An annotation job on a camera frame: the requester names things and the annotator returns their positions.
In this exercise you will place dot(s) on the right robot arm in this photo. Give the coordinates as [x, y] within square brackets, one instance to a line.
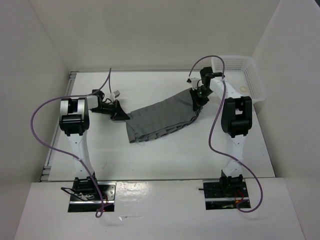
[235, 111]

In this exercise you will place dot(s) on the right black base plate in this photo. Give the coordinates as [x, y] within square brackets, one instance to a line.
[218, 199]

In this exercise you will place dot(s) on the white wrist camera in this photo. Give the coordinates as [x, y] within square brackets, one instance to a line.
[114, 95]
[195, 83]

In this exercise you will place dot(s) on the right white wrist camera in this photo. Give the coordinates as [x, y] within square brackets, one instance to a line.
[195, 83]

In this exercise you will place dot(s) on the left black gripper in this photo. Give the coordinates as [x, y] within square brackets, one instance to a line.
[117, 114]

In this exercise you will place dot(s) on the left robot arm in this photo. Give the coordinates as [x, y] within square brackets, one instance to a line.
[74, 121]

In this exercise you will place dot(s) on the aluminium table edge rail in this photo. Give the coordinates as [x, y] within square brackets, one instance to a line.
[51, 153]

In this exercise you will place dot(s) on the grey pleated skirt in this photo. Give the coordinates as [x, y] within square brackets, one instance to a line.
[162, 118]

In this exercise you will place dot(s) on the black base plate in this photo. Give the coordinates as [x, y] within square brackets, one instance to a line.
[89, 202]
[218, 199]

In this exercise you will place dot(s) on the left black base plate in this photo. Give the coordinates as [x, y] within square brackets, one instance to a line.
[89, 202]

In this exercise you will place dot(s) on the white plastic basket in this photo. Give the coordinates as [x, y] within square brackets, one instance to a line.
[240, 71]

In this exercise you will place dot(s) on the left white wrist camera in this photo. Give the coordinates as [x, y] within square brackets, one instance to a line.
[114, 95]

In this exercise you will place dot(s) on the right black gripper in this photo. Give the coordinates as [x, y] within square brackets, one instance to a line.
[198, 103]

